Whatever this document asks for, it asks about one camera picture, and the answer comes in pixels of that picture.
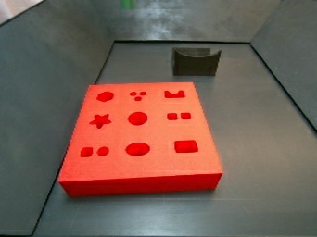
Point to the green round cylinder peg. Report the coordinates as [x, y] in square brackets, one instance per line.
[127, 4]

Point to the red shape sorting board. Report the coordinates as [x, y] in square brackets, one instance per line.
[140, 142]

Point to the dark grey curved block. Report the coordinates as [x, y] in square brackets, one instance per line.
[194, 61]

